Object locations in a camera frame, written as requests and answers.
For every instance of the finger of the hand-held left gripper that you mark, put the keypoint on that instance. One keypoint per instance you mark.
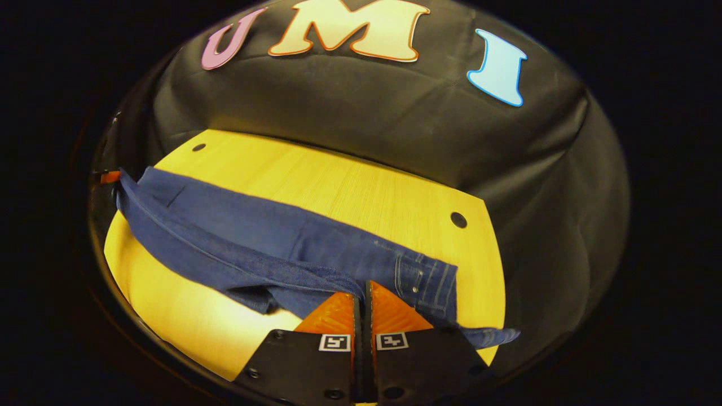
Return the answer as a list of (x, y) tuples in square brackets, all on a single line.
[(110, 177)]

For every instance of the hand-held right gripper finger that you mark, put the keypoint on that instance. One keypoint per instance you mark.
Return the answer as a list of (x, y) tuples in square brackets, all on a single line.
[(358, 366), (368, 366)]

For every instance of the blue jeans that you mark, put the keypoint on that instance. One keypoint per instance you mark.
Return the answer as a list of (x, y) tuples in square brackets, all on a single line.
[(271, 242)]

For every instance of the black backdrop cloth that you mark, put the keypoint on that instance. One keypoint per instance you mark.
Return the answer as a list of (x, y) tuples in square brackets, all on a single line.
[(366, 113)]

